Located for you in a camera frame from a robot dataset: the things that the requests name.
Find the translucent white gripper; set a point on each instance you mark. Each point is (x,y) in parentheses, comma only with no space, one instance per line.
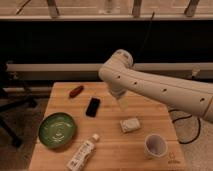
(122,103)

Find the green plate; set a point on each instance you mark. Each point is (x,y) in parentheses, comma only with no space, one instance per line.
(57,130)

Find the red brown marker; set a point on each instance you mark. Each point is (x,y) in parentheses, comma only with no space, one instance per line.
(76,91)

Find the black eraser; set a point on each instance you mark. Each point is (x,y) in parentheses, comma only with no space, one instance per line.
(93,107)

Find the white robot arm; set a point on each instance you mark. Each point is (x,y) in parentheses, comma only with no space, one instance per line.
(192,97)

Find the white plastic bottle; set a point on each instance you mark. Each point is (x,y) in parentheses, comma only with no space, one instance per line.
(81,156)

